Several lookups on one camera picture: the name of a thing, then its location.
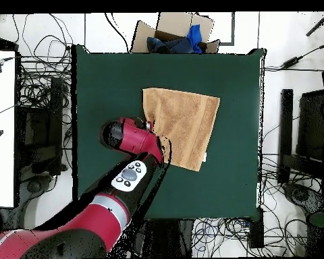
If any tan terry towel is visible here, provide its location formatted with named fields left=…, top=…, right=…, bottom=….
left=142, top=87, right=221, bottom=173

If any dark green tablecloth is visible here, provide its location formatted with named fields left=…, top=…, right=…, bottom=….
left=70, top=44, right=267, bottom=220

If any navy blue garment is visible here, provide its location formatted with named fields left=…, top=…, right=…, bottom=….
left=146, top=36, right=195, bottom=54

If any bright blue cloth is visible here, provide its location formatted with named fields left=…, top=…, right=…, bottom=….
left=186, top=24, right=203, bottom=54

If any brown cardboard box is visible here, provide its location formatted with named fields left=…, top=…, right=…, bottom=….
left=130, top=11, right=221, bottom=54

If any grey chair base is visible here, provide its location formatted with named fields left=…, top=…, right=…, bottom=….
left=16, top=173, right=59, bottom=217

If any black upright bar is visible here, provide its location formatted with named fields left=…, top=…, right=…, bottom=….
left=277, top=88, right=294, bottom=185

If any black floor box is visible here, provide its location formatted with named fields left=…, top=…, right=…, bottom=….
left=248, top=212, right=265, bottom=250

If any white desk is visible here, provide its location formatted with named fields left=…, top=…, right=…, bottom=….
left=0, top=49, right=16, bottom=208

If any black power adapter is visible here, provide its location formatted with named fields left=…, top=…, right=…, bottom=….
left=279, top=55, right=304, bottom=69

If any black chair base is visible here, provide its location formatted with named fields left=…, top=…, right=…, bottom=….
left=281, top=182, right=324, bottom=218

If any black tripod leg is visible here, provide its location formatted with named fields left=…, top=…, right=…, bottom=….
left=305, top=11, right=324, bottom=38

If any black equipment frame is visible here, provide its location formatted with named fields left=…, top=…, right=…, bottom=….
left=16, top=76, right=68, bottom=177

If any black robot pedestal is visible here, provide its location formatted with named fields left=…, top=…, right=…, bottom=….
left=115, top=219, right=196, bottom=258

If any black cable tangle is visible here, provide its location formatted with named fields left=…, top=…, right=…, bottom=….
left=192, top=217, right=309, bottom=258
left=11, top=13, right=74, bottom=110
left=259, top=153, right=323, bottom=196

